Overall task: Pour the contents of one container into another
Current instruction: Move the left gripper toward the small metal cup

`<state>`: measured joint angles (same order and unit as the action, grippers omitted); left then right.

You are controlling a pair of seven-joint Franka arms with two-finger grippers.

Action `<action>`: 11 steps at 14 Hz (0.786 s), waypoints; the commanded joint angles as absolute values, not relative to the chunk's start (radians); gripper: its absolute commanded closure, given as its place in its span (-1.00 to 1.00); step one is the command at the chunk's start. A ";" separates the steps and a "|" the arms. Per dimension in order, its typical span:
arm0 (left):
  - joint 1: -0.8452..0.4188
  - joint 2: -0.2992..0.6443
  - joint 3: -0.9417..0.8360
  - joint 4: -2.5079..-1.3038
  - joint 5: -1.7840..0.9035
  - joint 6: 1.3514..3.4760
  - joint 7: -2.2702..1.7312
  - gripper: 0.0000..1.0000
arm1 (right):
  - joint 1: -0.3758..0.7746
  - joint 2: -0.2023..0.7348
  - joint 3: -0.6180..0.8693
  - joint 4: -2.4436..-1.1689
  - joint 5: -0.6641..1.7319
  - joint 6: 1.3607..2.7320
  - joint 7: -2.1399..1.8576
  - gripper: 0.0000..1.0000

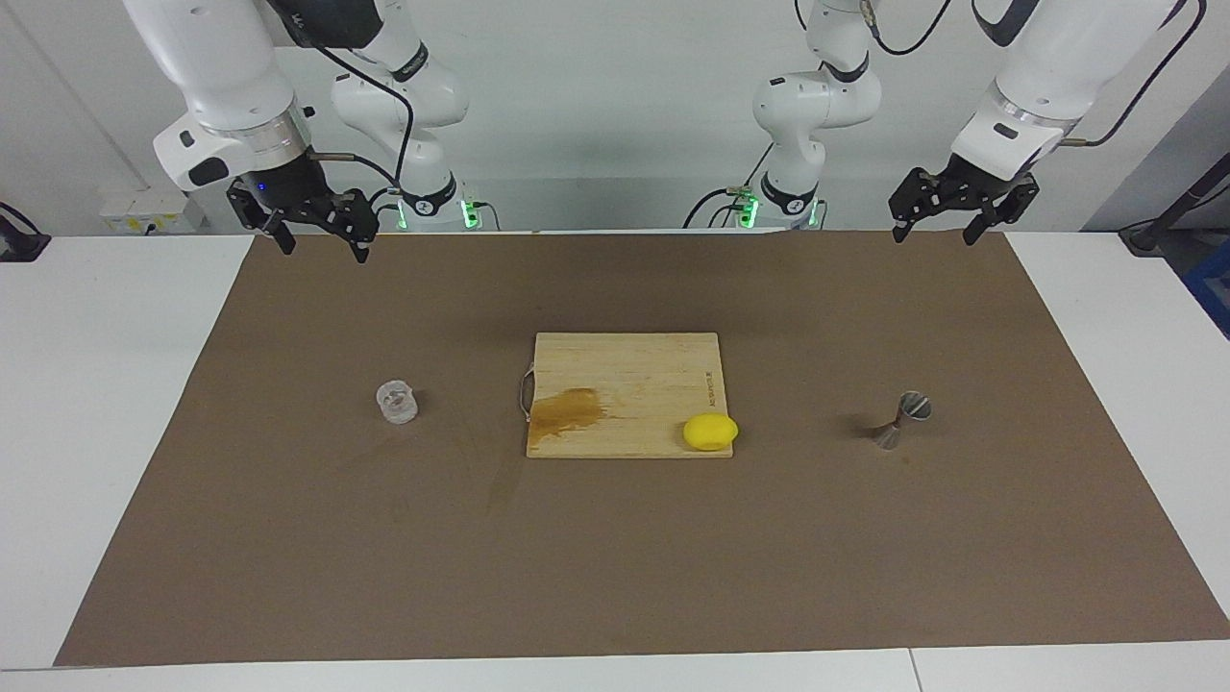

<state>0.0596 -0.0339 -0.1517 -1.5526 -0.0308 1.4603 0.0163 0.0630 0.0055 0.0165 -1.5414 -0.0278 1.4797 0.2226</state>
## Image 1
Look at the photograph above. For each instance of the yellow lemon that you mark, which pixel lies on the yellow lemon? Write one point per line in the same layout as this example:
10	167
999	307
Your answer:
710	432

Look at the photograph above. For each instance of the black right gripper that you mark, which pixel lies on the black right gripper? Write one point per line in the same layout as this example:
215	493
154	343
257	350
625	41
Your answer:
288	187

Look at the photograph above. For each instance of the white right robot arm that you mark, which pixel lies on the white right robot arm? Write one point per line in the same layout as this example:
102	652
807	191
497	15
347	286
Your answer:
231	58

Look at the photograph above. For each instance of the brown table mat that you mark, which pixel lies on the brown table mat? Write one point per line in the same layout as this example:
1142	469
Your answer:
288	538

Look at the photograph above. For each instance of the black clamp mount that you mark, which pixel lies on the black clamp mount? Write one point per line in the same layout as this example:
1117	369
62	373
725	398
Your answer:
19	245

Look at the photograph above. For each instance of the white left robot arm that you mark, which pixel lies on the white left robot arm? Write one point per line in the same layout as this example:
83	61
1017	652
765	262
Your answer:
1047	67

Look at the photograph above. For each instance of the small clear glass cup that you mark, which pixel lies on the small clear glass cup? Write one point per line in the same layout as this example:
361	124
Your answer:
396	404

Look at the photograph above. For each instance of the blue crate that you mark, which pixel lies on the blue crate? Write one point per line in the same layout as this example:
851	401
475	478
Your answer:
1213	288

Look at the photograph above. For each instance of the black stand pole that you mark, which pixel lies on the black stand pole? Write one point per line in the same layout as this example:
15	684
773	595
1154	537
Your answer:
1177	207

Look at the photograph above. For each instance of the white wall socket box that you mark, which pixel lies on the white wall socket box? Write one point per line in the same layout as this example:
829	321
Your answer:
149	211

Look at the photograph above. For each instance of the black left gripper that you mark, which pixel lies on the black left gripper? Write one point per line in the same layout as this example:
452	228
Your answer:
975	187

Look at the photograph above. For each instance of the steel double jigger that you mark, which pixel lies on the steel double jigger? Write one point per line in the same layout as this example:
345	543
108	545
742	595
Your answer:
914	406

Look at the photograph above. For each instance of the wooden cutting board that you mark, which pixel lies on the wooden cutting board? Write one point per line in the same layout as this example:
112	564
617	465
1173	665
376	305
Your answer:
634	384

